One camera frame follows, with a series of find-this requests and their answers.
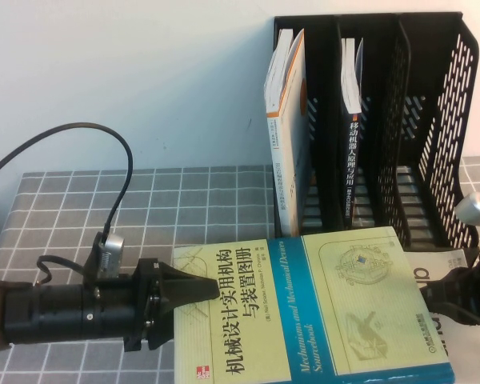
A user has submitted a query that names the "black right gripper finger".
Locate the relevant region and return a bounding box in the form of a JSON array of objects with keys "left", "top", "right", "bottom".
[{"left": 423, "top": 268, "right": 465, "bottom": 318}]

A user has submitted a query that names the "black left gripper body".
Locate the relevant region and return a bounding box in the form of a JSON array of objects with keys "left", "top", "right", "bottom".
[{"left": 95, "top": 259, "right": 170, "bottom": 353}]

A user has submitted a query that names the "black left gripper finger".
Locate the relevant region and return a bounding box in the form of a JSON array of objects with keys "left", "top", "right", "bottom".
[
  {"left": 146, "top": 307, "right": 177, "bottom": 348},
  {"left": 162, "top": 263, "right": 219, "bottom": 311}
]

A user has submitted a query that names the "white book underneath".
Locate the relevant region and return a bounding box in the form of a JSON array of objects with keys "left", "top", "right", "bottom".
[{"left": 406, "top": 247, "right": 480, "bottom": 384}]

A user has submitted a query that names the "yellow mechanisms sourcebook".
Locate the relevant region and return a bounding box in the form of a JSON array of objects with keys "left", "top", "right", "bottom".
[{"left": 171, "top": 226, "right": 458, "bottom": 384}]

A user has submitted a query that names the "dark mobile robot book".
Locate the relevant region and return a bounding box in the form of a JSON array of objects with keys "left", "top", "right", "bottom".
[{"left": 341, "top": 38, "right": 366, "bottom": 231}]

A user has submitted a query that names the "white ROS2 programming book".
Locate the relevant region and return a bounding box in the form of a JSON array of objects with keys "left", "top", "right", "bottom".
[{"left": 263, "top": 28, "right": 318, "bottom": 237}]

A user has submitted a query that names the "black perforated book stand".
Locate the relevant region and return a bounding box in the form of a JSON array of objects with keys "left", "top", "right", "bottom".
[{"left": 274, "top": 10, "right": 480, "bottom": 253}]

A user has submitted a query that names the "grey checked tablecloth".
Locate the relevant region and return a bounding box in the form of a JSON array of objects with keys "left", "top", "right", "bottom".
[{"left": 0, "top": 154, "right": 480, "bottom": 384}]

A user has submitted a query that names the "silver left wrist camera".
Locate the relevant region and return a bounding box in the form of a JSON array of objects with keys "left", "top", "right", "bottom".
[{"left": 94, "top": 231, "right": 126, "bottom": 279}]

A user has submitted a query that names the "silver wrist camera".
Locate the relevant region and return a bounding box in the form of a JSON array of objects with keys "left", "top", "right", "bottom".
[
  {"left": 94, "top": 231, "right": 126, "bottom": 279},
  {"left": 454, "top": 192, "right": 480, "bottom": 230}
]

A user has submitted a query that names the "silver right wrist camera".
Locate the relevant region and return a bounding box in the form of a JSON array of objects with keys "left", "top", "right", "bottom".
[{"left": 454, "top": 192, "right": 480, "bottom": 230}]

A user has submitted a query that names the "short black arm cable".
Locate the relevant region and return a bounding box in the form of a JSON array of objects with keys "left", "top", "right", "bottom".
[{"left": 34, "top": 254, "right": 90, "bottom": 287}]

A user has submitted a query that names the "long black camera cable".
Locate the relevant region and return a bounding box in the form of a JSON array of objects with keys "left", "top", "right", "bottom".
[{"left": 0, "top": 122, "right": 134, "bottom": 242}]

